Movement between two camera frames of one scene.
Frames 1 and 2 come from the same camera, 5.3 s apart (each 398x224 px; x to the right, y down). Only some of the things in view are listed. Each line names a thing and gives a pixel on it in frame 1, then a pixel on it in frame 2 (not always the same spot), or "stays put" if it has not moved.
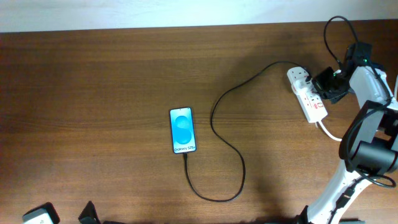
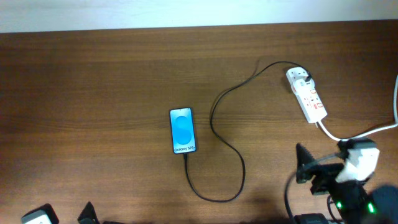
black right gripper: (317, 81) to (304, 165)
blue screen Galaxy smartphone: (183, 130) stays put
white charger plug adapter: (302, 87) stays put
